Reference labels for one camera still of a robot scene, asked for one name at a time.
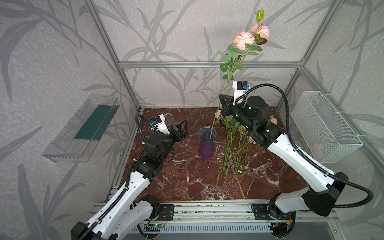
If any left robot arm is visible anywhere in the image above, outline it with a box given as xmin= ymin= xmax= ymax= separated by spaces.
xmin=71 ymin=114 xmax=188 ymax=240

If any clear frosted glass vase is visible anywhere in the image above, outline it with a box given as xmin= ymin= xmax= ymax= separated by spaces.
xmin=164 ymin=113 xmax=176 ymax=131

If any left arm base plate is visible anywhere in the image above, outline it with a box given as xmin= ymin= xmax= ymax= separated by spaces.
xmin=149 ymin=204 xmax=175 ymax=221

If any aluminium front rail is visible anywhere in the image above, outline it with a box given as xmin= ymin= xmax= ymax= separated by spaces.
xmin=86 ymin=200 xmax=340 ymax=224

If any pale green hydrangea stem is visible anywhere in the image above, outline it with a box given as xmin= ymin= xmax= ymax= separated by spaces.
xmin=231 ymin=126 xmax=250 ymax=180

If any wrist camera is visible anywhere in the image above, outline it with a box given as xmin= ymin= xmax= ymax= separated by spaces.
xmin=233 ymin=81 xmax=250 ymax=106
xmin=150 ymin=114 xmax=170 ymax=135

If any pink carnation stem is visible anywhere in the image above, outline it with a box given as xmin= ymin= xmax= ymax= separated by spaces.
xmin=239 ymin=115 xmax=279 ymax=178

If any green circuit board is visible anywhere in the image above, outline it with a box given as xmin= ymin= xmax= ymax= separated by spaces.
xmin=146 ymin=222 xmax=166 ymax=232

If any pink lisianthus flower stem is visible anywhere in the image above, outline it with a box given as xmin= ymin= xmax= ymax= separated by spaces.
xmin=220 ymin=10 xmax=270 ymax=127

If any purple blue glass vase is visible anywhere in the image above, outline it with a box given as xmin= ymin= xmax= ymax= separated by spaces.
xmin=198 ymin=126 xmax=217 ymax=159

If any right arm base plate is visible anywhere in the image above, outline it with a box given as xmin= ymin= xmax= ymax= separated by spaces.
xmin=251 ymin=203 xmax=296 ymax=222

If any clear acrylic wall shelf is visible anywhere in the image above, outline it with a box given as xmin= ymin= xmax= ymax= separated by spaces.
xmin=42 ymin=94 xmax=120 ymax=163

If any white wire mesh basket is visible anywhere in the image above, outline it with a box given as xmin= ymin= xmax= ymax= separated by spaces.
xmin=291 ymin=91 xmax=363 ymax=164

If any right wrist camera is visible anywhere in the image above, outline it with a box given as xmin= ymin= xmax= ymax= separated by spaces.
xmin=233 ymin=81 xmax=250 ymax=106

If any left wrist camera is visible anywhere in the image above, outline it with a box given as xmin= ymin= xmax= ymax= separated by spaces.
xmin=150 ymin=114 xmax=170 ymax=135

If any pink rose bouquet stem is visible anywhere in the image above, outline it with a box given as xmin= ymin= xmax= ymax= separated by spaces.
xmin=214 ymin=107 xmax=239 ymax=175

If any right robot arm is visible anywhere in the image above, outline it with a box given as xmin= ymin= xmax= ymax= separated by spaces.
xmin=219 ymin=81 xmax=374 ymax=220

